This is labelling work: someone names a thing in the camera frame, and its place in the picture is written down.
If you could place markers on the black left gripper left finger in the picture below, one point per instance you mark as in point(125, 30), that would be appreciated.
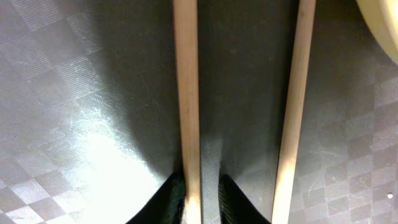
point(167, 204)

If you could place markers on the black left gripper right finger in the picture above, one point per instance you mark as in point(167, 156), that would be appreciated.
point(235, 207)

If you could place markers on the wooden chopstick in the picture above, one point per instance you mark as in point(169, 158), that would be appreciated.
point(186, 50)
point(293, 112)

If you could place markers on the yellow round plate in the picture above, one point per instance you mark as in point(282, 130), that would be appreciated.
point(381, 19)

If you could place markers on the brown plastic serving tray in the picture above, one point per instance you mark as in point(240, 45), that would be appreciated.
point(89, 110)

